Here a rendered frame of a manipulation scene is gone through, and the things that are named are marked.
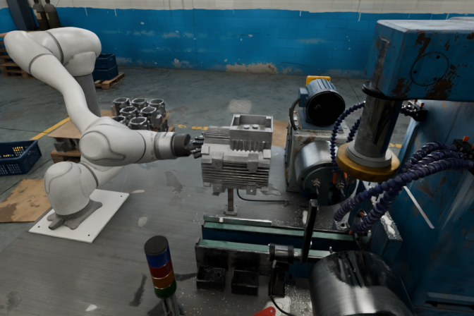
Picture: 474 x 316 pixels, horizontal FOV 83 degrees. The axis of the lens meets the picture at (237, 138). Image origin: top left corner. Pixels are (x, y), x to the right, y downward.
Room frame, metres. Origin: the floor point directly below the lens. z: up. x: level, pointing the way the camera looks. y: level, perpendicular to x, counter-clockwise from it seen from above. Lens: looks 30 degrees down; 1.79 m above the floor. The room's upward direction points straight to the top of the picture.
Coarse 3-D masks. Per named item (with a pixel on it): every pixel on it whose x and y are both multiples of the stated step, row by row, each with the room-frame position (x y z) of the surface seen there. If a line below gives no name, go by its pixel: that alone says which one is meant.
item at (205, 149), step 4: (204, 148) 0.65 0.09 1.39; (208, 148) 0.65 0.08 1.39; (204, 152) 0.64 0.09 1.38; (208, 152) 0.64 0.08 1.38; (264, 152) 0.63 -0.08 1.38; (268, 152) 0.63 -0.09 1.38; (264, 156) 0.62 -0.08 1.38; (268, 156) 0.62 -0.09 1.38; (204, 184) 0.64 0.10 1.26; (208, 184) 0.64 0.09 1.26; (264, 188) 0.62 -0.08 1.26
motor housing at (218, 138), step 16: (208, 128) 0.73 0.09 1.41; (224, 128) 0.73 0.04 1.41; (208, 144) 0.68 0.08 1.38; (224, 144) 0.67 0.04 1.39; (208, 160) 0.64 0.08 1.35; (224, 160) 0.62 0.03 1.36; (240, 160) 0.62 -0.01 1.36; (208, 176) 0.62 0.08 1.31; (224, 176) 0.62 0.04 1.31; (240, 176) 0.61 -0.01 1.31; (256, 176) 0.61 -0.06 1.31
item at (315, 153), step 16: (320, 144) 1.04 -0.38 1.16; (304, 160) 0.98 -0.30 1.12; (320, 160) 0.92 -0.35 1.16; (304, 176) 0.91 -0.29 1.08; (320, 176) 0.90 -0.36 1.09; (336, 176) 0.89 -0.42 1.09; (304, 192) 0.91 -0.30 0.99; (320, 192) 0.90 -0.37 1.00; (336, 192) 0.89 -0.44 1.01; (352, 192) 0.89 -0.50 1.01
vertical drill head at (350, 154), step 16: (384, 48) 0.67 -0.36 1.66; (368, 96) 0.69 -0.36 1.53; (368, 112) 0.67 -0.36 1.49; (384, 112) 0.64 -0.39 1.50; (368, 128) 0.66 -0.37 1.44; (384, 128) 0.64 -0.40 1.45; (352, 144) 0.72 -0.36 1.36; (368, 144) 0.65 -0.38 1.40; (384, 144) 0.64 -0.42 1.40; (336, 160) 0.69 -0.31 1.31; (352, 160) 0.66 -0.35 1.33; (368, 160) 0.63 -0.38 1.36; (384, 160) 0.63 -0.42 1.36; (352, 176) 0.63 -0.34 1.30; (368, 176) 0.60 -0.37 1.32; (384, 176) 0.60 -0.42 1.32
